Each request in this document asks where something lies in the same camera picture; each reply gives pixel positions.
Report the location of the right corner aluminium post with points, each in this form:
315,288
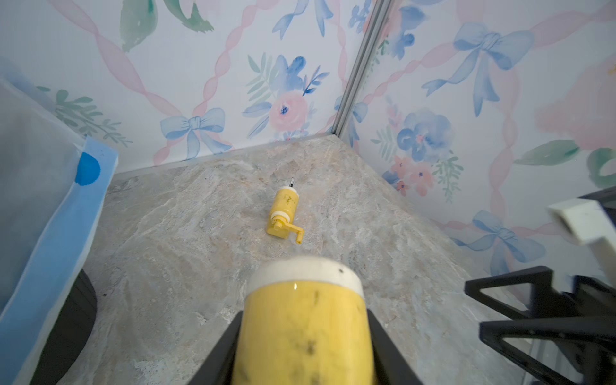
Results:
375,26

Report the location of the yellow pencil sharpener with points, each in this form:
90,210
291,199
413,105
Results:
304,322
282,214

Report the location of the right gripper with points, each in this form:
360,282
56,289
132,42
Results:
585,336

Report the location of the black trash bin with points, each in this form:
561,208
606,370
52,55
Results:
70,333

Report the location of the clear trash bag blue band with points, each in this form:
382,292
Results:
53,185

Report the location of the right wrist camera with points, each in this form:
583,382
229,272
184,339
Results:
590,221

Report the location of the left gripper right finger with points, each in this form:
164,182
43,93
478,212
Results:
390,366

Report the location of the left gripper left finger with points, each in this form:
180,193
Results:
217,369

